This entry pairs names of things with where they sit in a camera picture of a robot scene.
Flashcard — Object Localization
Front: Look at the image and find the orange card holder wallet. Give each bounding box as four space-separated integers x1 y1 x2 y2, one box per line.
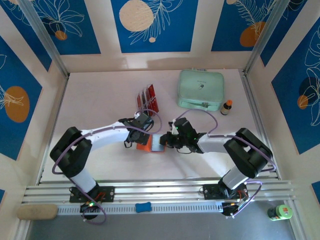
135 133 166 153

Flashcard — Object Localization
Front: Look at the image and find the clear acrylic card stand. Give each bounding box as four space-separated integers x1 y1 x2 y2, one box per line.
135 83 161 118

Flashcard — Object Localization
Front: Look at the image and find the mint green zip pouch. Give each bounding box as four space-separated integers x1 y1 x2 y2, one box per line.
176 69 225 112

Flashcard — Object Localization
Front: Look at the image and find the brown bottle orange cap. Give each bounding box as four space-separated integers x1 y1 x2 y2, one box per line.
220 99 234 116

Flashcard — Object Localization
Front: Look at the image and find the blue bone-shaped block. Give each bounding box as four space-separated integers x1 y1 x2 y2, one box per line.
135 202 153 214

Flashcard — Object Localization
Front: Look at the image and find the left black electronics module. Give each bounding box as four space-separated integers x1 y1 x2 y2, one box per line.
79 201 102 214

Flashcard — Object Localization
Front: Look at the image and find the black electronics module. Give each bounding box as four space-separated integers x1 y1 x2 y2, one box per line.
221 201 242 216
79 201 102 214

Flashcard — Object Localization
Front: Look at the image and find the right black electronics module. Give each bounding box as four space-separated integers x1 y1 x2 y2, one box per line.
221 201 242 216

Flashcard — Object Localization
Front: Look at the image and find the beige foam pad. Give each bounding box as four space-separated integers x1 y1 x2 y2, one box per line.
16 204 59 221

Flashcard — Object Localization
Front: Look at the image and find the green can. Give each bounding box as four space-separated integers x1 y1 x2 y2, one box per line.
267 204 293 222

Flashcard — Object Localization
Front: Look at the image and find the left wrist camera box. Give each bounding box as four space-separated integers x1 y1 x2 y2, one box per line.
133 111 154 125

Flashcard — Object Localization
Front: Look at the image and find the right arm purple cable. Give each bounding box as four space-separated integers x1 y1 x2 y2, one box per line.
174 108 277 219

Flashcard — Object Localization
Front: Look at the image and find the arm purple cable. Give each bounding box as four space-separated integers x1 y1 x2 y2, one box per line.
51 109 161 225
174 108 277 219

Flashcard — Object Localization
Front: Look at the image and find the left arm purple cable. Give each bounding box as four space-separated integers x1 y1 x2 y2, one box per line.
51 109 161 225

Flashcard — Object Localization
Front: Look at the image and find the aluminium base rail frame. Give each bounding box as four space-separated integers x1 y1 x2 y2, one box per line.
22 178 296 205

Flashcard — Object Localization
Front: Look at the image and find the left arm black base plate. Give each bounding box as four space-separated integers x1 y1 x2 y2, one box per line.
69 186 115 203

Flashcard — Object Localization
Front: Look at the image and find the white slotted cable duct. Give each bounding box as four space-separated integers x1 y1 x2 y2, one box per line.
57 202 223 215

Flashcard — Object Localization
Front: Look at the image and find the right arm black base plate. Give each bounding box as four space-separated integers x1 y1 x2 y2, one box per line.
203 183 248 201

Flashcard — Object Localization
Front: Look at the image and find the right aluminium corner post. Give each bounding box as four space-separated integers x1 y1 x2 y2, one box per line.
243 0 292 75

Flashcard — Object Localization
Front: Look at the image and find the aluminium corner post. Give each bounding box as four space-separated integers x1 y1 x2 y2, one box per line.
18 0 70 77
243 0 292 75

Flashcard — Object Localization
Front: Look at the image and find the left aluminium corner post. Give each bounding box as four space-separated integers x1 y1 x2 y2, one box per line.
18 0 70 77

